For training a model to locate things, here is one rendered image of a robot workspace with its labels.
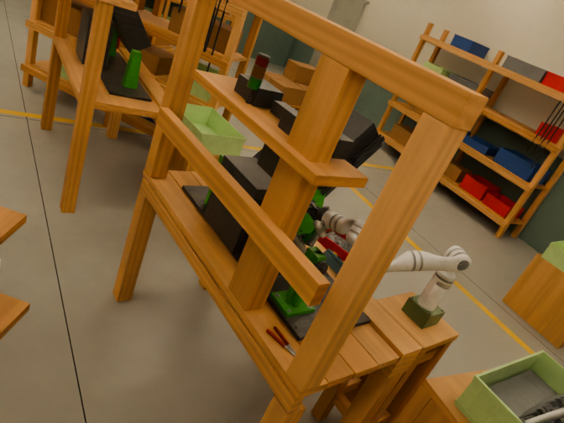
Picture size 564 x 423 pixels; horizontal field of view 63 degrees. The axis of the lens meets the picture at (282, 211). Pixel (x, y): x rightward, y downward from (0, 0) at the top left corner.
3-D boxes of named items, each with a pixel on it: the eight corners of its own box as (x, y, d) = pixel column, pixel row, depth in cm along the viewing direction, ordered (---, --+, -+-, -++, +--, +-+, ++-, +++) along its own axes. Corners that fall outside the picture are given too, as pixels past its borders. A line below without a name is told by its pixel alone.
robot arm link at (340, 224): (341, 207, 183) (327, 225, 182) (369, 220, 172) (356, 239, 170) (347, 216, 188) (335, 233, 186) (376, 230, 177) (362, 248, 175)
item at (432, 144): (159, 169, 252) (211, -14, 211) (320, 385, 158) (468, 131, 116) (143, 169, 247) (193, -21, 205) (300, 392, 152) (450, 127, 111)
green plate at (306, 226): (304, 226, 219) (314, 184, 213) (316, 233, 213) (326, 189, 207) (286, 227, 211) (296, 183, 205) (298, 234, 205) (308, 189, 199)
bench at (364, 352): (209, 280, 329) (248, 174, 291) (336, 471, 235) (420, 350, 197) (112, 292, 284) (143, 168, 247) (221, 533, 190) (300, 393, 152)
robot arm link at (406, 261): (363, 269, 196) (420, 268, 199) (360, 248, 200) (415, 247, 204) (357, 276, 204) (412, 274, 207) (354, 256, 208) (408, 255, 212)
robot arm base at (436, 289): (422, 296, 228) (440, 269, 220) (437, 308, 223) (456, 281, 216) (414, 300, 221) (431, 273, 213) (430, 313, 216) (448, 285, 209)
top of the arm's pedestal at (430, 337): (409, 296, 247) (412, 290, 246) (456, 340, 228) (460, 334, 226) (372, 305, 226) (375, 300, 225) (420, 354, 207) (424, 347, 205)
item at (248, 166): (234, 216, 234) (256, 157, 220) (264, 252, 215) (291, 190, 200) (202, 216, 223) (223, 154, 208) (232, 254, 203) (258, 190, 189)
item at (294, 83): (296, 101, 917) (310, 65, 884) (321, 117, 868) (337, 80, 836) (248, 92, 836) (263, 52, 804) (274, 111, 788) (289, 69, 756)
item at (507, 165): (496, 237, 642) (598, 89, 547) (368, 141, 850) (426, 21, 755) (516, 238, 674) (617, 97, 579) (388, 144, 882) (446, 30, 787)
